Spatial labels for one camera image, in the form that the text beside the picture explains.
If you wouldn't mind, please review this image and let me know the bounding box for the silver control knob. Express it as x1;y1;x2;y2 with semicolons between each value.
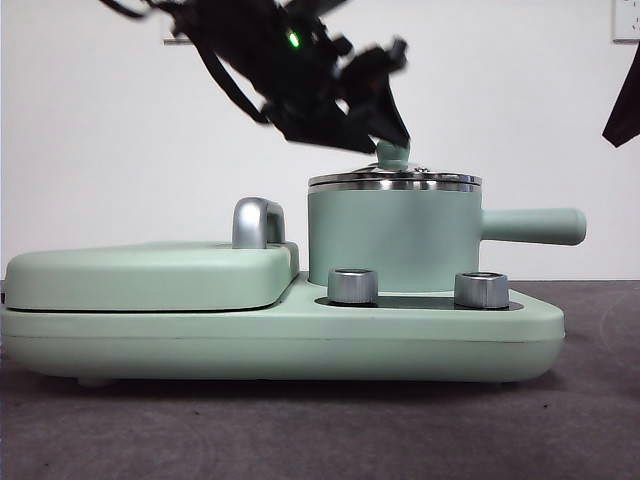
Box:
327;268;380;305
454;271;511;308

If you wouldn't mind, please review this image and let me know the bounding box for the white wall socket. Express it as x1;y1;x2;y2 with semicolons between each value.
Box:
612;0;640;43
162;29;201;46

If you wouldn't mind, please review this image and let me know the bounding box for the black control panel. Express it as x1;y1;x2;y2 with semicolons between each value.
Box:
314;294;524;310

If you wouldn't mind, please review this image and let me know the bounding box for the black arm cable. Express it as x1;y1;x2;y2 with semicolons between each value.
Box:
192;34;269;126

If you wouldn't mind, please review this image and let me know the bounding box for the green steamer pot with handle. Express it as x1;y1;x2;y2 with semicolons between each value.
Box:
307;183;588;295

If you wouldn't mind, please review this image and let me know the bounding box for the glass lid with green knob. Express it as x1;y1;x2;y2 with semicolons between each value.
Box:
308;138;484;194

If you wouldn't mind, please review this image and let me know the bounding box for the silver griddle cover handle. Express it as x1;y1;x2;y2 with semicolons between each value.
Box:
232;196;287;250

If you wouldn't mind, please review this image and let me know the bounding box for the green breakfast maker base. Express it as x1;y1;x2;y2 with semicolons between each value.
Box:
0;269;567;389

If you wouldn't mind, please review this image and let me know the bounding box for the green hinged griddle cover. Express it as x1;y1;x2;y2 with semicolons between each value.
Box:
3;240;301;312

